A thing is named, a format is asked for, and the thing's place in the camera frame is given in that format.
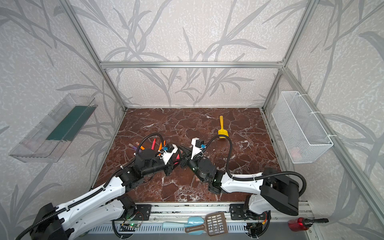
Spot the purple highlighter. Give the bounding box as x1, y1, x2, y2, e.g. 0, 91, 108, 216
129, 144, 138, 151

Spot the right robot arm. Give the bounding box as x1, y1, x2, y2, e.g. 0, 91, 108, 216
178, 135, 307, 216

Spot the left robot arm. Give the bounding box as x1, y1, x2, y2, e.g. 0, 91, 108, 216
16, 145, 180, 240

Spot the yellow plastic scoop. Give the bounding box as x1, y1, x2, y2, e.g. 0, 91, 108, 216
218, 116, 229, 138

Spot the light blue brush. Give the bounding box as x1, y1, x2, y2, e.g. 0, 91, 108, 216
162, 217, 205, 229

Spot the brown slotted litter scoop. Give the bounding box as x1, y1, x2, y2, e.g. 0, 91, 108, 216
185, 212, 229, 237

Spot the red bottle black nozzle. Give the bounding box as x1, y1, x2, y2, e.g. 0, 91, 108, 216
288, 217, 329, 232

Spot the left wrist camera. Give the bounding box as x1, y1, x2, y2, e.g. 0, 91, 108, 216
161, 144, 179, 165

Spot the aluminium front rail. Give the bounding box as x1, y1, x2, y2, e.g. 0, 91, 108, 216
131, 202, 315, 224

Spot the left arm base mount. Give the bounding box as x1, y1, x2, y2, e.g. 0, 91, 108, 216
122, 203, 152, 221

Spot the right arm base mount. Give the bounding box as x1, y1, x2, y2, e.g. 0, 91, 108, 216
229, 204, 270, 221

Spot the clear plastic wall tray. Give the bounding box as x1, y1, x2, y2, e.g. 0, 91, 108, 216
9, 94, 98, 163

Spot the white wire basket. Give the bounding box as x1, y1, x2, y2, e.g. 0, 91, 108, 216
272, 91, 334, 164

